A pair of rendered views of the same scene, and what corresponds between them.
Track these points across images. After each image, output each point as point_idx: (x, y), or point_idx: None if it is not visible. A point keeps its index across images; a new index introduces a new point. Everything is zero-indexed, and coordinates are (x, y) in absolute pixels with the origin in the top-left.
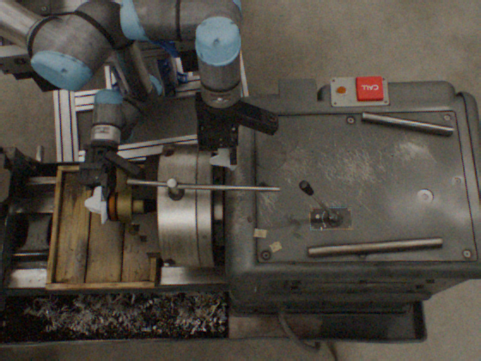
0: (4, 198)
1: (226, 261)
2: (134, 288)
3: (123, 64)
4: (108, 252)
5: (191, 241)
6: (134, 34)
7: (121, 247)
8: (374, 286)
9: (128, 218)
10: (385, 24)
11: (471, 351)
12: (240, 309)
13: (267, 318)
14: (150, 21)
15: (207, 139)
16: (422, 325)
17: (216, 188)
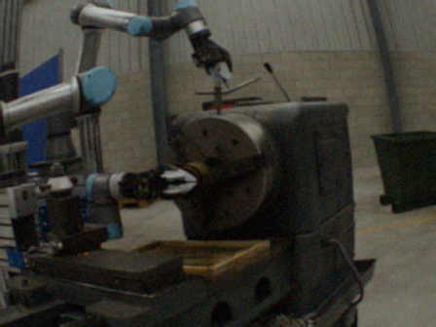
0: (105, 225)
1: (287, 117)
2: (250, 310)
3: (97, 138)
4: (210, 259)
5: (260, 129)
6: (147, 22)
7: (213, 256)
8: (338, 153)
9: (206, 171)
10: None
11: None
12: (310, 314)
13: (325, 311)
14: (150, 18)
15: (213, 49)
16: (368, 261)
17: (237, 86)
